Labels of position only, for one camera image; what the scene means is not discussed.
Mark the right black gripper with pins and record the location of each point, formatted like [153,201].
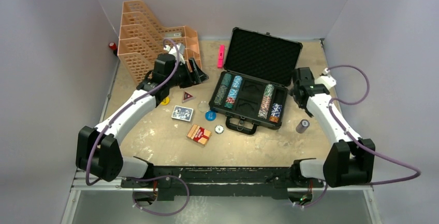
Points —
[293,90]

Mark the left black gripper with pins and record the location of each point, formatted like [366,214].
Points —
[195,76]

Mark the white poker chip stack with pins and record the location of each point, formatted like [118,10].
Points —
[302,126]

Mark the blue playing card deck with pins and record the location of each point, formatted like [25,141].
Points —
[182,113]

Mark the black poker chip case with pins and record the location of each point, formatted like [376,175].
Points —
[260,59]

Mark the red playing card deck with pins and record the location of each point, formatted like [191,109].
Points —
[199,134]

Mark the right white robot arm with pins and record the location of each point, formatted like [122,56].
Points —
[350,160]

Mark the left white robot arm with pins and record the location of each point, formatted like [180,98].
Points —
[98,148]

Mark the red triangular dealer token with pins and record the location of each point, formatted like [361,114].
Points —
[187,97]

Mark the pink marker pen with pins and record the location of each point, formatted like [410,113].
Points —
[220,57]

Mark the clear round disc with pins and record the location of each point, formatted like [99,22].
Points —
[203,107]

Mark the green poker chip row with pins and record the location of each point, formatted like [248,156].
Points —
[222,90]

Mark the blue orange chip row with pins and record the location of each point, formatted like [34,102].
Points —
[275,113]

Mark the blue red chip row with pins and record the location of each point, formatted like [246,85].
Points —
[233,92]

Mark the blue round button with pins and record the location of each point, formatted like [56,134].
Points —
[210,115]

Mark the yellow round button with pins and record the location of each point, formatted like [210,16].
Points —
[166,101]

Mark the white poker chip flat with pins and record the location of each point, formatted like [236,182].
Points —
[219,129]

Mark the orange plastic file organizer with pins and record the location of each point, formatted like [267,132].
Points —
[141,39]

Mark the red emergency button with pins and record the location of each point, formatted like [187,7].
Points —
[113,46]

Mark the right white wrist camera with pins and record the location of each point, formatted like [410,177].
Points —
[326,79]

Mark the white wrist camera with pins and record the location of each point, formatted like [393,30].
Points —
[178,50]
[326,79]

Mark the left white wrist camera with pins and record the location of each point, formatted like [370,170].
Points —
[178,50]

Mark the black metal base rail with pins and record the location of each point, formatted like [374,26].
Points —
[278,183]

